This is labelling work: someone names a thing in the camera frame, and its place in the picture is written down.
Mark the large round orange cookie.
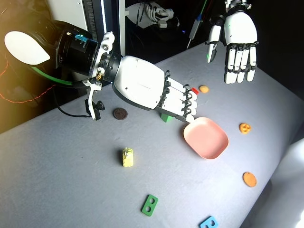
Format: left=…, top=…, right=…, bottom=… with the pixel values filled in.
left=242, top=171, right=257, bottom=188

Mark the thin red wire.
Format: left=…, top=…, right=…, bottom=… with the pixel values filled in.
left=0, top=60, right=57, bottom=104

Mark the blue two-hole block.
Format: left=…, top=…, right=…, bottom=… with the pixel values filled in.
left=198, top=215, right=219, bottom=228

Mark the dark chocolate cookie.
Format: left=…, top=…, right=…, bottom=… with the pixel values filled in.
left=113, top=108, right=128, bottom=121

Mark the grey cable connector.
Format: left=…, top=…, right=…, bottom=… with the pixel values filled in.
left=186, top=14, right=204, bottom=49

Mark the green two-hole block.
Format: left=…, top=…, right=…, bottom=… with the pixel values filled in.
left=141, top=194, right=159, bottom=217

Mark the spare white robot hand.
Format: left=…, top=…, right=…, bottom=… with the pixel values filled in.
left=125, top=2, right=175, bottom=29

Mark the pink plastic bowl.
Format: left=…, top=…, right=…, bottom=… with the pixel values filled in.
left=182, top=116, right=229, bottom=160

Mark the orange pretzel cookie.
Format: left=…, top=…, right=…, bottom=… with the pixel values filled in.
left=238, top=123, right=252, bottom=135

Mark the black camera cable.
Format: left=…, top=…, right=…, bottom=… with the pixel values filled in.
left=52, top=86, right=93, bottom=118

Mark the grey tablecloth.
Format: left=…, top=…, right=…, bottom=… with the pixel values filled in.
left=0, top=41, right=304, bottom=228

